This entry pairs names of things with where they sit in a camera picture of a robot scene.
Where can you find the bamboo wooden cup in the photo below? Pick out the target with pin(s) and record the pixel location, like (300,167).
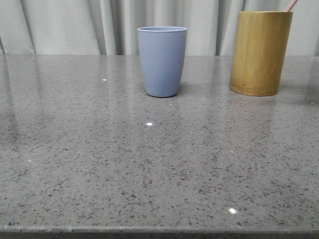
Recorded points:
(259,52)

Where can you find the white pleated curtain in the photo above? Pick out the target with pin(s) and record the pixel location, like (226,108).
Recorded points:
(109,27)

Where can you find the blue plastic cup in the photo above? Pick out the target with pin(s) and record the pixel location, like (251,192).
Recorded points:
(162,52)

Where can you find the pink chopstick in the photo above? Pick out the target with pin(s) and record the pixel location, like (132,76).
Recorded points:
(290,5)

